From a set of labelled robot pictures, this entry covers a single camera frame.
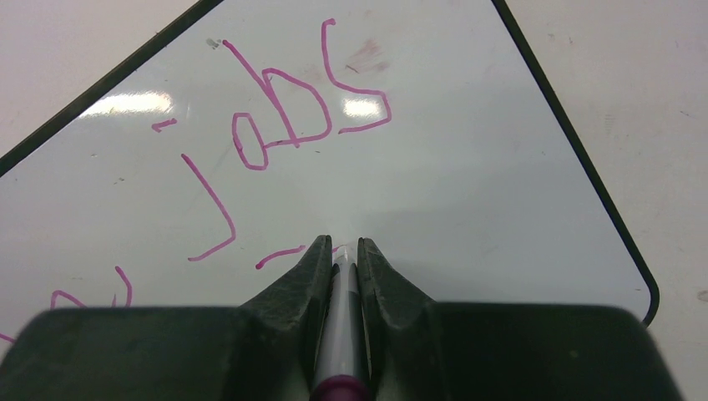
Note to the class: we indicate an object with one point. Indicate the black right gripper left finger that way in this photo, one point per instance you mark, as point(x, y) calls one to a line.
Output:
point(264, 349)

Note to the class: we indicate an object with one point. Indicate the pink whiteboard marker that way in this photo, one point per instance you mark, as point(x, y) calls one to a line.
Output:
point(341, 370)

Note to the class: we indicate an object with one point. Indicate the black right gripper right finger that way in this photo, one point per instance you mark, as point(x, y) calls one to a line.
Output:
point(422, 349)

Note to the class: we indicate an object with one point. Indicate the black framed whiteboard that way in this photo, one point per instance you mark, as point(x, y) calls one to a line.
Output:
point(200, 175)

